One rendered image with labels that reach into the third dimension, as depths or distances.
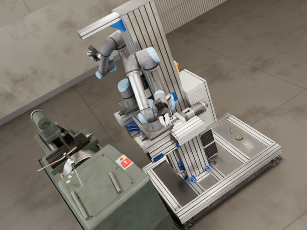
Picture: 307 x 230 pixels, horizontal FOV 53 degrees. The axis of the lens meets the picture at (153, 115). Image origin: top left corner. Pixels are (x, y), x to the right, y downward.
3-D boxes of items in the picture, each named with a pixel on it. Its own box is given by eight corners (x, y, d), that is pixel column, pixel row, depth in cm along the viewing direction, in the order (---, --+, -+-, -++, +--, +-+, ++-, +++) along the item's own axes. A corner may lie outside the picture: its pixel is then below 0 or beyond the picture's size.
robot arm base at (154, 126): (159, 117, 254) (155, 107, 248) (168, 124, 242) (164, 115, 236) (144, 126, 251) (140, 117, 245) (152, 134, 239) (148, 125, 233)
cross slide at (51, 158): (90, 142, 300) (88, 138, 297) (53, 169, 286) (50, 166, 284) (83, 135, 314) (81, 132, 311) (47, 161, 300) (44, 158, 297)
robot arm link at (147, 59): (157, 109, 245) (133, 49, 213) (175, 103, 243) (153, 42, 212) (160, 117, 235) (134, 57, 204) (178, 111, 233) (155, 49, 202)
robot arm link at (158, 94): (166, 97, 207) (162, 87, 202) (169, 106, 198) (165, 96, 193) (156, 101, 208) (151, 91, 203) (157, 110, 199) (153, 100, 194)
